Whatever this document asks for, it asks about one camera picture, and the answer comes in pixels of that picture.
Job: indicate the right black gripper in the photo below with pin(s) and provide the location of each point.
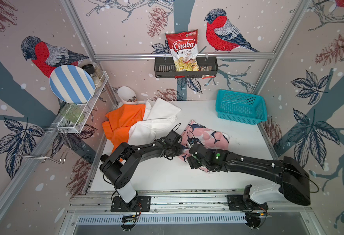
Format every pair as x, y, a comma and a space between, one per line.
191, 162

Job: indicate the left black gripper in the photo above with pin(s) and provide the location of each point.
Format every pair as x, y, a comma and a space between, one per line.
179, 146

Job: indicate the pink shark print shorts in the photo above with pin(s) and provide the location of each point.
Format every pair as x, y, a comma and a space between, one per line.
196, 133

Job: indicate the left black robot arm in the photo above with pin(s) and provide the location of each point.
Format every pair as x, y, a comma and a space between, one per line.
119, 167

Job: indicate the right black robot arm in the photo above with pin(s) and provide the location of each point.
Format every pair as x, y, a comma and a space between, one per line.
287, 179

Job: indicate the white cloth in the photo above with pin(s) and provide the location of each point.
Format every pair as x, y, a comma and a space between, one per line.
159, 115

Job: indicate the orange cloth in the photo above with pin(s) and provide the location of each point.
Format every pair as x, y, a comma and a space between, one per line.
117, 127

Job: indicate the white patterned cup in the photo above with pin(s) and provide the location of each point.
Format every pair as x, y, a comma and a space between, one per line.
127, 95

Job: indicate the teal plastic basket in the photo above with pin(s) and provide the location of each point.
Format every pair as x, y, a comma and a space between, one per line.
241, 107

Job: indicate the red Chuba chips bag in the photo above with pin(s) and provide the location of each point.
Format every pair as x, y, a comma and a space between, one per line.
184, 50

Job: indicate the green glass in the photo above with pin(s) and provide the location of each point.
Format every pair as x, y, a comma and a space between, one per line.
72, 113

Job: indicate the dark lid spice jar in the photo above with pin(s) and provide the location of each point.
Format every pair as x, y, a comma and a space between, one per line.
89, 68

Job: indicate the blue white striped plate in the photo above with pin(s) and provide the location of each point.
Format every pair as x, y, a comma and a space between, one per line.
72, 84

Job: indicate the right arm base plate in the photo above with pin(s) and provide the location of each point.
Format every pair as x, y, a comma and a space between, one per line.
237, 203

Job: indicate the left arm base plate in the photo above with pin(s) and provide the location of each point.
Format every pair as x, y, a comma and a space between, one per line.
138, 204

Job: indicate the black wire wall basket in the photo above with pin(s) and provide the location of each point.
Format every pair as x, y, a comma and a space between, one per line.
165, 68

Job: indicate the aluminium front rail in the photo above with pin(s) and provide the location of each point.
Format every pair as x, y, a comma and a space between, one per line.
209, 201

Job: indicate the clear acrylic wall shelf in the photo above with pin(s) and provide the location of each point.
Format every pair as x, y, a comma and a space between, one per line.
86, 109

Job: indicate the metal wire wall hooks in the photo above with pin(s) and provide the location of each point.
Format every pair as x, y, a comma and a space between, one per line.
54, 147

